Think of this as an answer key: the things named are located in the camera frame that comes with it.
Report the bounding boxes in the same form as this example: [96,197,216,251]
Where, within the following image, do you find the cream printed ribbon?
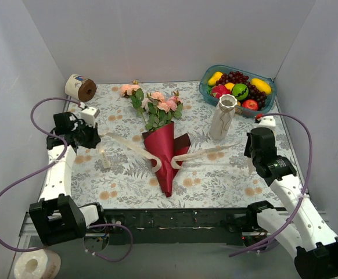
[100,133,240,173]

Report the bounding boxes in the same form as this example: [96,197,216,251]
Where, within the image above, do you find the pink artificial flower bunch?
[119,83,184,131]

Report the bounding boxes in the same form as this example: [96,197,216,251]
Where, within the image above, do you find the red wrapping paper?
[142,121,190,198]

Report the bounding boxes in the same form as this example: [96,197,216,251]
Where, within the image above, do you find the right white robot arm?
[244,127,338,278]

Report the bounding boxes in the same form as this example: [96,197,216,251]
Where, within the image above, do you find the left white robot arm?
[29,107,107,246]

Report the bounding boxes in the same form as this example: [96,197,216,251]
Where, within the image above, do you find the white ceramic vase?
[209,95,237,140]

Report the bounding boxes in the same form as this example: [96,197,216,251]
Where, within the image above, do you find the brown-ended paper roll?
[65,74,97,102]

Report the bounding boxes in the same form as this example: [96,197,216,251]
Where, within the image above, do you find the red apple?
[242,99,258,111]

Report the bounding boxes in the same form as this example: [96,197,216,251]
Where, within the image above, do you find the teal plastic fruit basket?
[199,65,277,118]

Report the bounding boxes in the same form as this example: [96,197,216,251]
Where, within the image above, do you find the right yellow mango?
[250,78,272,95]

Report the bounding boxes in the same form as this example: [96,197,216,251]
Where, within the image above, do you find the yellow mango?
[250,78,272,95]
[208,71,223,87]

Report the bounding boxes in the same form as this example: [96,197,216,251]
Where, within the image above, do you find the small yellow lemon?
[224,83,235,91]

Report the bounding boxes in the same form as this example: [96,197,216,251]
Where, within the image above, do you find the pink dragon fruit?
[210,84,231,99]

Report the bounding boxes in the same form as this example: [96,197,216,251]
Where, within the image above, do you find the floral patterned table mat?
[41,81,300,210]

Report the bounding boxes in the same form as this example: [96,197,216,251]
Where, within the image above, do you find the dark red grape bunch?
[208,71,269,110]

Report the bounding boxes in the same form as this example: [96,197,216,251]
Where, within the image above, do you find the left yellow mango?
[208,71,223,87]

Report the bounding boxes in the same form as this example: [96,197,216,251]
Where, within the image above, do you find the white tissue roll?
[13,249,61,279]

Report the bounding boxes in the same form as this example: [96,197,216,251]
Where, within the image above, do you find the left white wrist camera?
[80,107,100,128]

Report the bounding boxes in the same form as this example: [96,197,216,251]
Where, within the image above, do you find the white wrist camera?
[256,115,276,131]
[80,107,100,128]

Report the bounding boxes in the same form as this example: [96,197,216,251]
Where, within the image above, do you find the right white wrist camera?
[256,115,276,131]

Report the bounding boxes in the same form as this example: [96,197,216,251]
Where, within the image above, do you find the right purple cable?
[229,112,314,257]

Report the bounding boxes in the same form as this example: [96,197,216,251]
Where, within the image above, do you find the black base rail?
[75,203,271,251]

